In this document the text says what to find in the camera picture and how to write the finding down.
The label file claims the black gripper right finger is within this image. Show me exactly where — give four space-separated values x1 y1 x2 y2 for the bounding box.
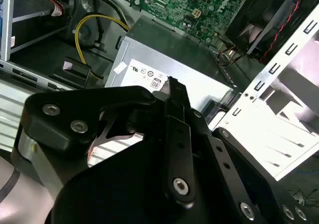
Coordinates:
174 78 310 224

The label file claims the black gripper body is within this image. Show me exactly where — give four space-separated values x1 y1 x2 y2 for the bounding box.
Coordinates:
51 131 250 224

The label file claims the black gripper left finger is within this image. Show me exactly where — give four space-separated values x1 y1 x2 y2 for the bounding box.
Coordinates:
14 76 197 209

